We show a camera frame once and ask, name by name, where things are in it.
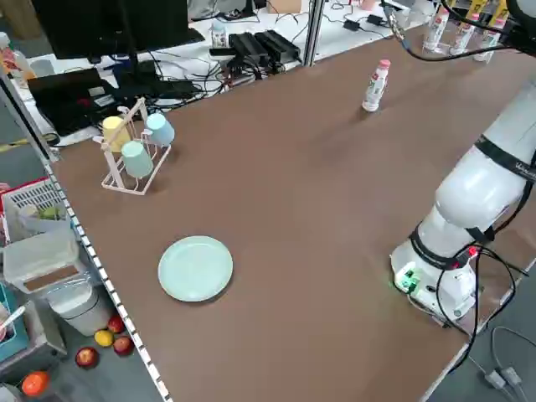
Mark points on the orange juice bottle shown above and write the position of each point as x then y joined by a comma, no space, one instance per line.
14,63

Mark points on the capped white drink bottle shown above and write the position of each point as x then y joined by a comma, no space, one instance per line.
486,46
433,29
462,37

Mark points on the yellow cup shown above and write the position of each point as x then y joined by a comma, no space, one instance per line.
109,125

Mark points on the white bin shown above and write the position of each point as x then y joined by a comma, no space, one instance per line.
81,312

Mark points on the yellow lemon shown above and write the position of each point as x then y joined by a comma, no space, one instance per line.
103,337

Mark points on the black laptop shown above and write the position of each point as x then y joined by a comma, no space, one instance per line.
67,100

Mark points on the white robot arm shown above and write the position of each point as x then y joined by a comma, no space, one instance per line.
460,201

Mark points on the small printed white bottle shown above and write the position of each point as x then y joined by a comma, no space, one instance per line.
219,35

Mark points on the blue plastic basket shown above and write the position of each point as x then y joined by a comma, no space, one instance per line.
8,335

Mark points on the pale green cup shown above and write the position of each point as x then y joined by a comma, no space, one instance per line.
136,159

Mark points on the orange fruit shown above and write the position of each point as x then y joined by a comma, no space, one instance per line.
35,383

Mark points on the small black power brick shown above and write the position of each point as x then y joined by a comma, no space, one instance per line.
352,24
375,19

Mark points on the translucent plastic box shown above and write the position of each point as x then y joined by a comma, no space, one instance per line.
37,259

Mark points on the pink cup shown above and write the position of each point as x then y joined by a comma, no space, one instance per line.
367,4

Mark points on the cardboard box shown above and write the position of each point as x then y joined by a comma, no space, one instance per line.
285,5

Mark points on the black power adapter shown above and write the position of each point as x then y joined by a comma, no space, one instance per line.
278,42
247,46

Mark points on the grey cup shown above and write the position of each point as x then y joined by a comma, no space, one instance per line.
41,67

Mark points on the clear acrylic shelf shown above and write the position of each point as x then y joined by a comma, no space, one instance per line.
444,49

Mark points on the white plastic basket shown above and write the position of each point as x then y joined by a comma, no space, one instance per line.
33,197

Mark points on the light blue cup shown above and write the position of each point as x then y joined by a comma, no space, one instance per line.
161,130

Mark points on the red apple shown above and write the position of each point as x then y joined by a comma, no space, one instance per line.
116,323
123,345
87,357

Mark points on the black monitor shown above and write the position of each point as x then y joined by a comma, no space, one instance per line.
109,25

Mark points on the slanted aluminium frame bar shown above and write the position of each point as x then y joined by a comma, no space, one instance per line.
25,117

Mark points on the aluminium frame post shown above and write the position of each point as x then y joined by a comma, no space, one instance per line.
313,33

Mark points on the pale green plate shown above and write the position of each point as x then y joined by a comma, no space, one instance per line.
195,268

